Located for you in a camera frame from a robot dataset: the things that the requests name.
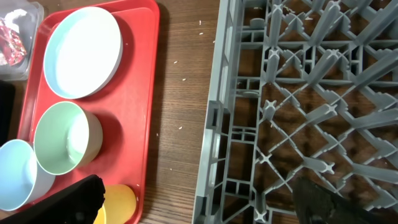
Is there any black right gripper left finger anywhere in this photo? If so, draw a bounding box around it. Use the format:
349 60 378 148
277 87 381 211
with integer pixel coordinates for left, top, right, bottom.
1 174 106 224

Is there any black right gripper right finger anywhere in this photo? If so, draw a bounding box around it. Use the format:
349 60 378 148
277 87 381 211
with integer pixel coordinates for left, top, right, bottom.
292 177 384 224

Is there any yellow plastic cup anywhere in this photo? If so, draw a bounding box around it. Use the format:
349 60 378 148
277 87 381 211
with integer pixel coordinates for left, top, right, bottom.
94 184 137 224

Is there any light blue bowl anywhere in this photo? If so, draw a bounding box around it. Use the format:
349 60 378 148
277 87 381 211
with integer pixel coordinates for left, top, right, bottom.
1 139 55 212

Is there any mint green bowl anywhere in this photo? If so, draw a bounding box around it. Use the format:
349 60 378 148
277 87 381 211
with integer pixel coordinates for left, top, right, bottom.
34 101 103 175

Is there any red foil wrapper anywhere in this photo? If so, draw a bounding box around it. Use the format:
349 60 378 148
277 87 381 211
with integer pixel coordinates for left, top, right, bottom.
1 18 27 66

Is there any white napkin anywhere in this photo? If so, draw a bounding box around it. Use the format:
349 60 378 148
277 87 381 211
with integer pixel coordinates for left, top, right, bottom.
4 9 27 23

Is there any grey dishwasher rack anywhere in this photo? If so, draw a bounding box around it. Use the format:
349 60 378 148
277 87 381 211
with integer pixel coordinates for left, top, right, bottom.
192 0 397 223

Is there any red serving tray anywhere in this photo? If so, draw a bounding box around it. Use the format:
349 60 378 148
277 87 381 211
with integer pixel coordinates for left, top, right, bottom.
16 0 160 223

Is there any black tray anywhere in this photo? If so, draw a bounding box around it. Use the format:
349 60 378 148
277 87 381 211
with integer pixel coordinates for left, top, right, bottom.
0 80 16 145

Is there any light blue plate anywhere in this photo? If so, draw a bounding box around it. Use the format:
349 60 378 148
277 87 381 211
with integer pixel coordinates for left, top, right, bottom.
43 6 123 100

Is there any clear plastic bin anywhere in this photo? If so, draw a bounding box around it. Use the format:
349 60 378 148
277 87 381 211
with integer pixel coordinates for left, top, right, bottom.
1 0 44 81

